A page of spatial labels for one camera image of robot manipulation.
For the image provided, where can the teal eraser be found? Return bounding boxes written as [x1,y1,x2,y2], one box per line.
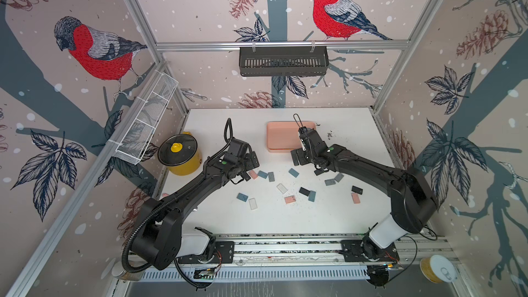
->
[289,169,299,177]
[308,191,316,202]
[236,193,248,202]
[258,170,268,179]

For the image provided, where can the pink plastic storage tray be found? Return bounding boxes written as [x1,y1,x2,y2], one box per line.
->
[266,121,302,153]

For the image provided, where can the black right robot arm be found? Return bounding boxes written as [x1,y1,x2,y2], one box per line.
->
[291,126,439,261]

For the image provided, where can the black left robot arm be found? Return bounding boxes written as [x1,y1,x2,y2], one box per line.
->
[121,138,259,273]

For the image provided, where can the pink eraser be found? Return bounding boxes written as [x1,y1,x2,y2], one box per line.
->
[351,192,360,204]
[284,195,296,204]
[247,170,258,180]

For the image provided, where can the black eraser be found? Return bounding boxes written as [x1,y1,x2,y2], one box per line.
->
[351,186,363,195]
[299,187,311,197]

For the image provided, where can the white eraser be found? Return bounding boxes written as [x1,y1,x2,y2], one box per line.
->
[277,184,287,194]
[249,198,258,210]

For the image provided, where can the yellow electric cooking pot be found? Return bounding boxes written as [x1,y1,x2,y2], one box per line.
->
[158,132,202,176]

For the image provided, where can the yellow tape roll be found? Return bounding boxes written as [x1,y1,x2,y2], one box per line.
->
[419,255,457,283]

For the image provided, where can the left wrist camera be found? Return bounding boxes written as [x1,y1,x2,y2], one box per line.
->
[227,138,250,158]

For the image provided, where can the black hanging wire basket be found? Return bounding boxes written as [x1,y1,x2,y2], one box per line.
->
[239,46,329,77]

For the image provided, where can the white wire mesh shelf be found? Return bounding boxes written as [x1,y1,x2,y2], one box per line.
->
[113,70,178,165]

